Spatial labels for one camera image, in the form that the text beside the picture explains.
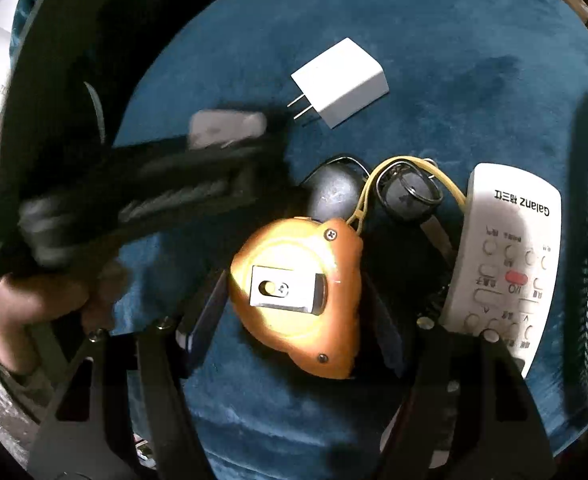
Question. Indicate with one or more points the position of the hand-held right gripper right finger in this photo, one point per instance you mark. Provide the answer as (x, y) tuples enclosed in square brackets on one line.
[(388, 330)]

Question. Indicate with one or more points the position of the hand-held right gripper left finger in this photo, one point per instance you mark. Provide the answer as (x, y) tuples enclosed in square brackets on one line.
[(201, 320)]

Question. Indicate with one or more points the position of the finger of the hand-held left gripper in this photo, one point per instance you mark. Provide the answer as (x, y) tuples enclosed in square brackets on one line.
[(199, 180)]

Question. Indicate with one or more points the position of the orange tape measure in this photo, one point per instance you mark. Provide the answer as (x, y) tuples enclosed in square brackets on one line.
[(334, 320)]

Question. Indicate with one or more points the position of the white remote control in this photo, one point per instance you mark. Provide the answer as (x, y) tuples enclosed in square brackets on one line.
[(503, 240)]

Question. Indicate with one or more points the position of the person's left hand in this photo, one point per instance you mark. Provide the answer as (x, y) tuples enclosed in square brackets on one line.
[(24, 310)]

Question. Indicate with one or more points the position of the black car key fob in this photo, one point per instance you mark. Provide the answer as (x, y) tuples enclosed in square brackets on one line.
[(331, 192)]

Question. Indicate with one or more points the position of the black round keyring object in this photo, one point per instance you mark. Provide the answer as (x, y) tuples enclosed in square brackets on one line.
[(365, 192)]

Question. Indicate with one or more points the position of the white charger plug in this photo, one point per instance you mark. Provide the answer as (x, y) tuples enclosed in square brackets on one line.
[(344, 85)]

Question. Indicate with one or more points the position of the blue plush blanket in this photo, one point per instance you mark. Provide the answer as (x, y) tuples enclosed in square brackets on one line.
[(423, 60)]

